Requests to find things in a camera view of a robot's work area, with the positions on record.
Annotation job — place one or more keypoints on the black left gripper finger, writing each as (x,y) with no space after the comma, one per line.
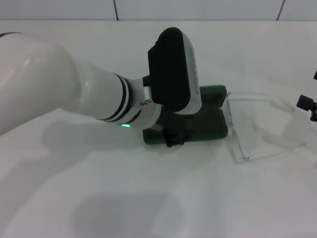
(174,139)

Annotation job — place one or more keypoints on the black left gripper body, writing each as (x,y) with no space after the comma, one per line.
(172,122)

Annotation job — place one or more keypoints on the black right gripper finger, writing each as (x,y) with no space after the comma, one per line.
(315,75)
(305,102)

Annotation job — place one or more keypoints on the green glasses case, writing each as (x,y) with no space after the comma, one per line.
(210,126)

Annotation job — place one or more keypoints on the clear white glasses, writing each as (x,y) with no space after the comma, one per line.
(235,138)

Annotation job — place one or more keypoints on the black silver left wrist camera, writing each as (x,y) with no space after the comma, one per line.
(171,69)

